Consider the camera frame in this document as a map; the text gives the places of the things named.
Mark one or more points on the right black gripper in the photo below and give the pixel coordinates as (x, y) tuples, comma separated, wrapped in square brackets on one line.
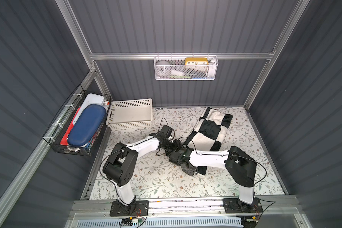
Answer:
[(176, 156)]

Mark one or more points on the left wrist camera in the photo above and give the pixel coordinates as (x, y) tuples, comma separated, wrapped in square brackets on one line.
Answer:
[(167, 132)]

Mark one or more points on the blue oval case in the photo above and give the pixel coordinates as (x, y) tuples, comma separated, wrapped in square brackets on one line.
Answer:
[(86, 125)]

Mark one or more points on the black white checkered pillowcase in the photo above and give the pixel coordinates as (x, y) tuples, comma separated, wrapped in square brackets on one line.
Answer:
[(207, 137)]

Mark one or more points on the white tape roll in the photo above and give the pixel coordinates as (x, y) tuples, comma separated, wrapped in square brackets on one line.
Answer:
[(162, 69)]

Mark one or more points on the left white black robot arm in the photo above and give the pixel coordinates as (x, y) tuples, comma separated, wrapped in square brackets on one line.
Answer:
[(120, 164)]

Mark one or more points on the red flat folder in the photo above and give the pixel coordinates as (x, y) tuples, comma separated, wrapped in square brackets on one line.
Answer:
[(71, 125)]

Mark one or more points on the white perforated plastic basket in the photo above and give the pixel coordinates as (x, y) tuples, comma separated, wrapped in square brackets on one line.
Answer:
[(130, 114)]

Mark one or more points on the floral table cloth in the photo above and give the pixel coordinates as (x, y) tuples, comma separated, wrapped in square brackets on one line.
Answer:
[(156, 177)]

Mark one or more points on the black wire side basket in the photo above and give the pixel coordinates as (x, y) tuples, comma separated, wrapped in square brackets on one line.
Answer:
[(59, 125)]

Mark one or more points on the yellow clock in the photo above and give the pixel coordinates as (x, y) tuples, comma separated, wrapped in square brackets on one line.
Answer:
[(196, 61)]

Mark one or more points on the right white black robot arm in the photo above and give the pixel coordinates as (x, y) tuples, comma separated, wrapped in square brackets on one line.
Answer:
[(240, 166)]

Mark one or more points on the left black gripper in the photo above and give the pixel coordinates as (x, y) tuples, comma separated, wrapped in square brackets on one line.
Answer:
[(174, 145)]

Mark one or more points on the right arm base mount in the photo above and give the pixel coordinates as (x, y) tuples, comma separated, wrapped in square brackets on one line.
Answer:
[(234, 205)]

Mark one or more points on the white wire wall basket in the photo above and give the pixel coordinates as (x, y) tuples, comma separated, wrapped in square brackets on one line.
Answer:
[(179, 71)]

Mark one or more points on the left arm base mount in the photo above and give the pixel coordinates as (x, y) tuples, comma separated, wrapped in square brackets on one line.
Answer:
[(137, 208)]

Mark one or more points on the white plastic box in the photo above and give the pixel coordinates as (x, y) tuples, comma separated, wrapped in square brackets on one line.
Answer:
[(89, 100)]

